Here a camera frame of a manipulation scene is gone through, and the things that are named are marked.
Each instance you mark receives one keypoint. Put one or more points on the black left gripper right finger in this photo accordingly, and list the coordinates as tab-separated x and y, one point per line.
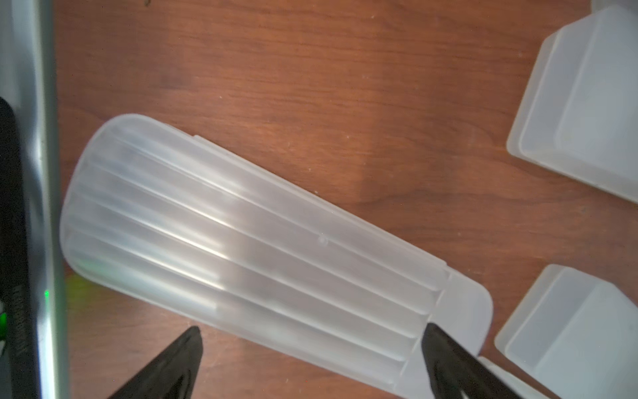
456	373

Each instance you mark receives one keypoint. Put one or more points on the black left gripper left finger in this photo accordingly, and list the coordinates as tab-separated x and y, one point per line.
171	374

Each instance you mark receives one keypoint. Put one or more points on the ribbed translucent pencil case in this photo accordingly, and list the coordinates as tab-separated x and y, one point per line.
179	222

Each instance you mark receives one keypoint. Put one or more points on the small translucent pencil case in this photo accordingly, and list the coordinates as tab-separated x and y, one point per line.
576	334

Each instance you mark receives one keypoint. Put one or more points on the wide translucent pencil case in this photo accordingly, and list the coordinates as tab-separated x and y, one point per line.
578	115

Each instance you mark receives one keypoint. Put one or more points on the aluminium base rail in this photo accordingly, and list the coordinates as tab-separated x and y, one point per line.
34	360

